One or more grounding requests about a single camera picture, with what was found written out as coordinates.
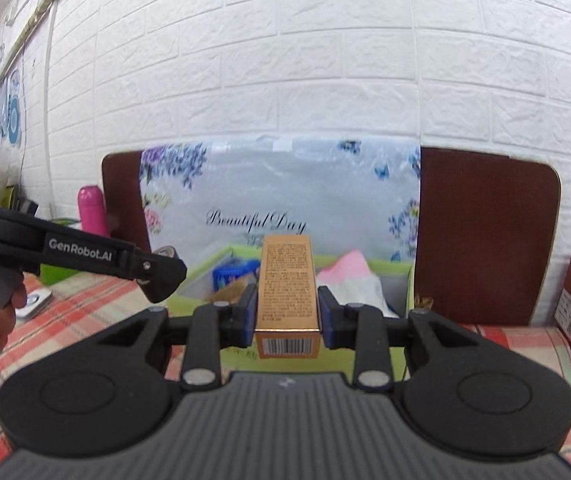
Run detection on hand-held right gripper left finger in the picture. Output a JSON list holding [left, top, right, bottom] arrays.
[[96, 283, 259, 394]]

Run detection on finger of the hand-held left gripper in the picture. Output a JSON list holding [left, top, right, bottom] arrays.
[[132, 248, 188, 305]]

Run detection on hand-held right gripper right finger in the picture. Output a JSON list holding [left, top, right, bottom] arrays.
[[317, 285, 482, 394]]

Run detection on blue plastic gum container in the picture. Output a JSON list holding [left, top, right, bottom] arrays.
[[212, 258, 260, 292]]

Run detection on golden carton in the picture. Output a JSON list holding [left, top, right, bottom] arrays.
[[254, 234, 324, 360]]

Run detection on green cardboard shoe box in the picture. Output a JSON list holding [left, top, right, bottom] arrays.
[[165, 244, 419, 358]]

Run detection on pink and white cloth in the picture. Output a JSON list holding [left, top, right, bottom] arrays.
[[315, 271, 401, 319]]

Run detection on small green box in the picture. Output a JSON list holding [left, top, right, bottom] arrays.
[[39, 217, 84, 284]]

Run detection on white device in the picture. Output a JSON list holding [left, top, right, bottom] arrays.
[[14, 289, 54, 320]]

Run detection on pink bottle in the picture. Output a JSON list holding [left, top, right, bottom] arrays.
[[77, 185, 110, 239]]

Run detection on floral plastic bedding package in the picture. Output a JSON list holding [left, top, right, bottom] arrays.
[[138, 139, 423, 267]]

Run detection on brown wooden headboard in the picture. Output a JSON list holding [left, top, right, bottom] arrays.
[[101, 147, 561, 327]]

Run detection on plaid bed sheet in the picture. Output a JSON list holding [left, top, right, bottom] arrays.
[[0, 271, 571, 479]]

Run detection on wall poster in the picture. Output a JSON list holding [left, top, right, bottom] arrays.
[[0, 69, 24, 149]]

